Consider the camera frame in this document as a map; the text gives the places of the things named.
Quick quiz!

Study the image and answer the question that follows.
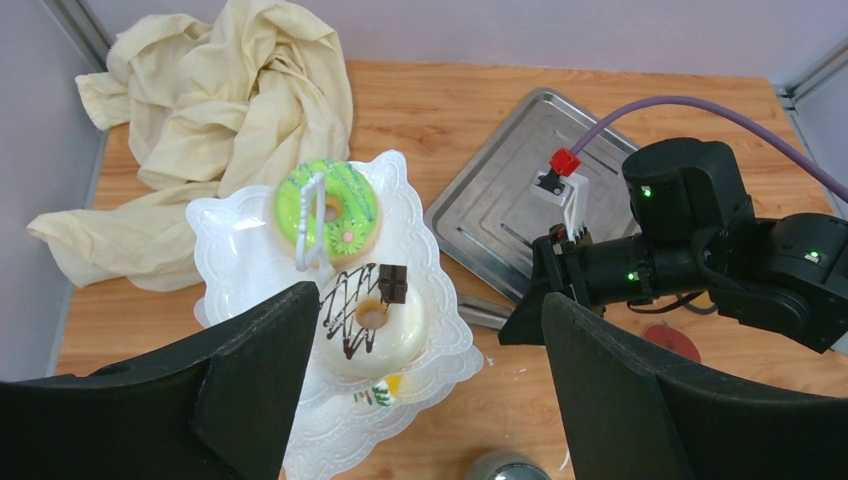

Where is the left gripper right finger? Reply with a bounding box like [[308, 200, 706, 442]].
[[541, 293, 847, 479]]

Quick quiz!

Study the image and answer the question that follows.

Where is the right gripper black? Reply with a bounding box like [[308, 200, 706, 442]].
[[498, 137, 754, 346]]

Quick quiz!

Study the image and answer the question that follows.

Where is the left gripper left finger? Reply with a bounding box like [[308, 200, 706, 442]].
[[1, 281, 320, 479]]

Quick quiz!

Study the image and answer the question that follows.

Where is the white three-tier dessert stand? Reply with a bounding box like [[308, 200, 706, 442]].
[[186, 151, 483, 479]]

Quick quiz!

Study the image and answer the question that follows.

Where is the white chocolate donut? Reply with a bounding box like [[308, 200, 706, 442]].
[[316, 263, 428, 378]]

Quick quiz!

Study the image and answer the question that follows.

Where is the green frosted donut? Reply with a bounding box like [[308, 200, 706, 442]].
[[271, 159, 381, 266]]

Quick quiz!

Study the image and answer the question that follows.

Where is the yellow cake cube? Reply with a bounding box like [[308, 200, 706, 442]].
[[353, 375, 403, 407]]

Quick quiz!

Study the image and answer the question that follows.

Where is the red round coaster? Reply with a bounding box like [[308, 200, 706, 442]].
[[641, 322, 702, 363]]

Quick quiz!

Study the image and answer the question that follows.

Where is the stainless steel tray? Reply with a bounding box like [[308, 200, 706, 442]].
[[425, 88, 639, 302]]

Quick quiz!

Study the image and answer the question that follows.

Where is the grey ceramic mug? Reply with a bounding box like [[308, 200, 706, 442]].
[[463, 450, 551, 480]]

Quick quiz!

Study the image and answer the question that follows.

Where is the beige crumpled cloth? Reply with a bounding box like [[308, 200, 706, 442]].
[[27, 1, 353, 292]]

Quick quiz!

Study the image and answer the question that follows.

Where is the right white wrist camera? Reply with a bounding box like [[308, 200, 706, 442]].
[[531, 148, 589, 244]]

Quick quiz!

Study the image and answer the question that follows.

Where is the aluminium side rail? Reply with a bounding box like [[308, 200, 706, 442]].
[[776, 41, 847, 185]]

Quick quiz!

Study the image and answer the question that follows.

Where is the left aluminium frame post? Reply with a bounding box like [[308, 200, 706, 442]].
[[44, 0, 111, 71]]

